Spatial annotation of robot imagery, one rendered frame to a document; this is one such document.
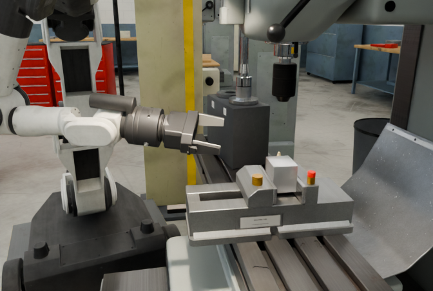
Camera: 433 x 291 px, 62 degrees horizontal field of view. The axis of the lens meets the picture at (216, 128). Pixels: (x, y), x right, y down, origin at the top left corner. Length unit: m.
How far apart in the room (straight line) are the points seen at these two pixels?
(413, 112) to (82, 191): 1.09
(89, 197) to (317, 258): 0.94
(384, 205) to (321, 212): 0.22
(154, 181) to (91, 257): 1.39
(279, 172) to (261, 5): 0.33
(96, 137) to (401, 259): 0.69
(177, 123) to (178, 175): 1.86
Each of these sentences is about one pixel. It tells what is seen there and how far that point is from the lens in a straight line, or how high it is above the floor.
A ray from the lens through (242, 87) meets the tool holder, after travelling 1.07.
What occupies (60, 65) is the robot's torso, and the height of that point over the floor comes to 1.21.
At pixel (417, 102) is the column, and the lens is 1.01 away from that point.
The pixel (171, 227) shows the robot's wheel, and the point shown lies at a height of 0.60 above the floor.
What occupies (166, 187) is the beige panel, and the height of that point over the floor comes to 0.18.
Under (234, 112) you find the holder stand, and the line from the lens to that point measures 1.03.
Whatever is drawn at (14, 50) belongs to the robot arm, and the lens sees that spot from 0.89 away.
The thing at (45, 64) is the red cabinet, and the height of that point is 0.75.
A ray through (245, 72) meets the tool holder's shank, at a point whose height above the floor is 1.20.
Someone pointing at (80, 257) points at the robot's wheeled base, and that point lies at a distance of 1.36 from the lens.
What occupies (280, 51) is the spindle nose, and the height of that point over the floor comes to 1.29.
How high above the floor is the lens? 1.35
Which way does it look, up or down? 17 degrees down
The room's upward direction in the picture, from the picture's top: straight up
